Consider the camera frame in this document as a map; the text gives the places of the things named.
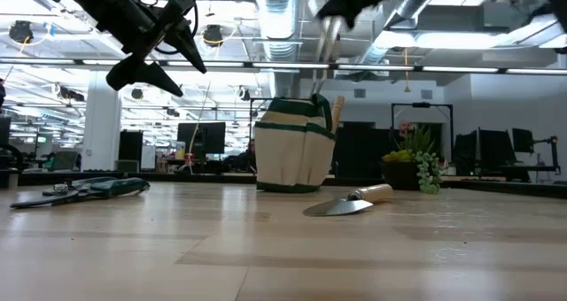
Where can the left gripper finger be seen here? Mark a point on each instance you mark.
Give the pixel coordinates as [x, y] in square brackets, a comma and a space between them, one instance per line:
[142, 73]
[188, 46]

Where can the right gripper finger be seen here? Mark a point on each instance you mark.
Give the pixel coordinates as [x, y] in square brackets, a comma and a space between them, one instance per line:
[352, 17]
[332, 11]

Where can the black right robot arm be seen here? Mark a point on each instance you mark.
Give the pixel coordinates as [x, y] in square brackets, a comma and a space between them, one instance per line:
[556, 0]

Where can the black monitor on arm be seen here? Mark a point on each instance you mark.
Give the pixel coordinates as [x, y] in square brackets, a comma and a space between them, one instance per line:
[522, 141]

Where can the cream and green gardening bag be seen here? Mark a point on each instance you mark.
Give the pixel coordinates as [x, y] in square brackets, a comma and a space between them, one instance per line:
[292, 155]

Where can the white pillar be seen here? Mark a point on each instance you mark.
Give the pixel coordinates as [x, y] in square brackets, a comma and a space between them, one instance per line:
[101, 128]

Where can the black cabinet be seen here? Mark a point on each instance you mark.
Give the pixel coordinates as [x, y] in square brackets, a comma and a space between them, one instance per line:
[130, 146]

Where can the black monitor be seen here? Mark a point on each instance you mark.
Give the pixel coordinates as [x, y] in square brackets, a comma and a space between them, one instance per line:
[208, 138]
[465, 147]
[496, 146]

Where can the black partition panel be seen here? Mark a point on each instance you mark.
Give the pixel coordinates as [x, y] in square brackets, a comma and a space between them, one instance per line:
[359, 150]

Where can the potted succulent plant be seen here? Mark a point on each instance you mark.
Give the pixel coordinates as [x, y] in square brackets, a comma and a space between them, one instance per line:
[407, 168]

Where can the silver ventilation duct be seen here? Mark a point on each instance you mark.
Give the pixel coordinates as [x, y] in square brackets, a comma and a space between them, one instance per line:
[416, 0]
[279, 35]

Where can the black rig frame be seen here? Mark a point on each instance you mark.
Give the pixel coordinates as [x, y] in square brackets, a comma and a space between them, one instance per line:
[451, 128]

